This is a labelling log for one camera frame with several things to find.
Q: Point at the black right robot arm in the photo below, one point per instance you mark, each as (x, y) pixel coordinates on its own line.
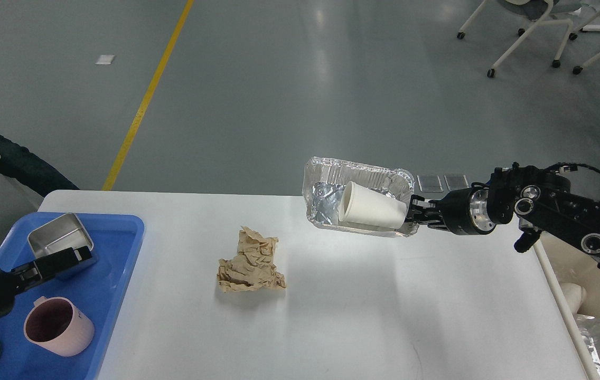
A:
(540, 199)

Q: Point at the white office chair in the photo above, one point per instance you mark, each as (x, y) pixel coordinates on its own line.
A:
(534, 15)

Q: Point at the floor socket plate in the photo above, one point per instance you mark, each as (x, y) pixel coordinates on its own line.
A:
(430, 183)
(455, 182)

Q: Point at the stainless steel rectangular container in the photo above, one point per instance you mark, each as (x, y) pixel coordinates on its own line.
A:
(65, 231)

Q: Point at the blue plastic tray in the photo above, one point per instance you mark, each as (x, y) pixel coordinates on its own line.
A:
(97, 291)

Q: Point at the white paper cup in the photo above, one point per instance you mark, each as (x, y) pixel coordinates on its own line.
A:
(362, 205)

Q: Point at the pink plastic mug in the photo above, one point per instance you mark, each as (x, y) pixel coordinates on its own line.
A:
(58, 326)

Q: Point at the aluminium foil tray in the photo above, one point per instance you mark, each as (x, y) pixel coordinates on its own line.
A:
(324, 180)

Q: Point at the floor socket plate right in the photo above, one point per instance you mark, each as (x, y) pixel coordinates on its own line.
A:
(455, 182)

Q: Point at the floor socket plate left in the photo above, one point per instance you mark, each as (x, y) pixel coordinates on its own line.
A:
(430, 183)

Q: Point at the white floor tag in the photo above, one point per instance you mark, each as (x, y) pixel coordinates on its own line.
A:
(105, 59)

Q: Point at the white object in bin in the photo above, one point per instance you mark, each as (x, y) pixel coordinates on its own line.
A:
(574, 295)

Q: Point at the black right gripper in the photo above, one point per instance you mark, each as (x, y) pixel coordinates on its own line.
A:
(462, 212)

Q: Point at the brown paper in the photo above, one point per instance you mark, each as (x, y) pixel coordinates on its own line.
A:
(253, 267)

